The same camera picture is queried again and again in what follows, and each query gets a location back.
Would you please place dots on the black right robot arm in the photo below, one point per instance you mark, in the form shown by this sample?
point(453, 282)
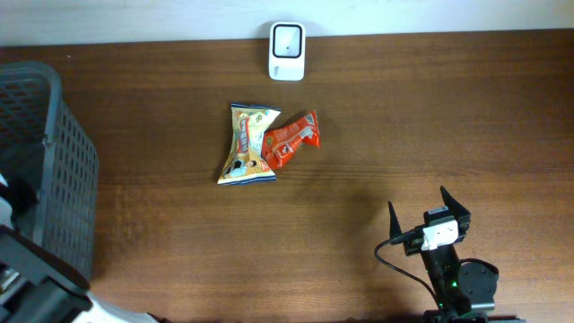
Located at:
point(463, 289)

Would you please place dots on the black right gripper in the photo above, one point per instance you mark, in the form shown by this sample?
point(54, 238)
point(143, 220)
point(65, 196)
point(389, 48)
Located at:
point(459, 213)

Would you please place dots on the yellow wet wipes pack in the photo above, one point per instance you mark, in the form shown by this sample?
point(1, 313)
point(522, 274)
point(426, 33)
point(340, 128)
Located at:
point(245, 163)

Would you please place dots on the white barcode scanner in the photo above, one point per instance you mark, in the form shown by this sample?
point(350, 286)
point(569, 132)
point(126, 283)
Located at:
point(287, 51)

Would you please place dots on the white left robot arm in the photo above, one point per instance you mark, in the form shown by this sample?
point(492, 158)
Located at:
point(36, 286)

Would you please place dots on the grey plastic mesh basket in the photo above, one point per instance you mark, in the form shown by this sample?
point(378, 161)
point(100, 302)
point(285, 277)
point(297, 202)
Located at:
point(43, 144)

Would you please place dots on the red snack packet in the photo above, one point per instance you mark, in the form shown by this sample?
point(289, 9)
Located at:
point(281, 144)

